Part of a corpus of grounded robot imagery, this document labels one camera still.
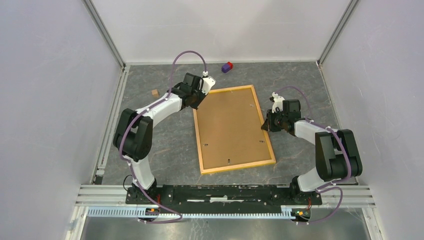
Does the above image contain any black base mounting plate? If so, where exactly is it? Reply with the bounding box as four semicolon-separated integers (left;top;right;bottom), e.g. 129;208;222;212
125;184;323;214

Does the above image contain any yellow picture frame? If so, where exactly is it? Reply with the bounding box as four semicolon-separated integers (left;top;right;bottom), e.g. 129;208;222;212
192;84;277;176

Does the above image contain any white slotted cable duct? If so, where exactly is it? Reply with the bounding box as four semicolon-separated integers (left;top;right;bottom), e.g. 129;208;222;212
86;206;296;220

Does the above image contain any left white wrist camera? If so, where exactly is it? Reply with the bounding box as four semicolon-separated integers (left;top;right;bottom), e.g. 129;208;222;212
200;76;216;96

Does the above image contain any small wooden cube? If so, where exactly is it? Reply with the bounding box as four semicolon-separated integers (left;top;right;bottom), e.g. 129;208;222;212
151;89;160;99

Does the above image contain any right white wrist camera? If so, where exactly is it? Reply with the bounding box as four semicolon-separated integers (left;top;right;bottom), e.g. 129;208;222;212
270;92;285;113

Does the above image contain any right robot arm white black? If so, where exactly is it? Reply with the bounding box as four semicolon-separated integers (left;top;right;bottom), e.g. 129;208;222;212
261;96;363;204

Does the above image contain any purple red toy brick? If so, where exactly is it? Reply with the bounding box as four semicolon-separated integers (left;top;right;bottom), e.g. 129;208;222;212
221;61;234;73

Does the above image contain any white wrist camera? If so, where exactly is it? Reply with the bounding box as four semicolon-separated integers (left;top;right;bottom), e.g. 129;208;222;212
200;76;216;96
270;92;285;113

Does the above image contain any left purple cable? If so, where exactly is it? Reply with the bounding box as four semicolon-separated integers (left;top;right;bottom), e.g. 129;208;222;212
118;50;209;225

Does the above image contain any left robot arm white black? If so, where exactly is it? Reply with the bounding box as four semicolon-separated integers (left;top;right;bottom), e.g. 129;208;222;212
112;71;216;204

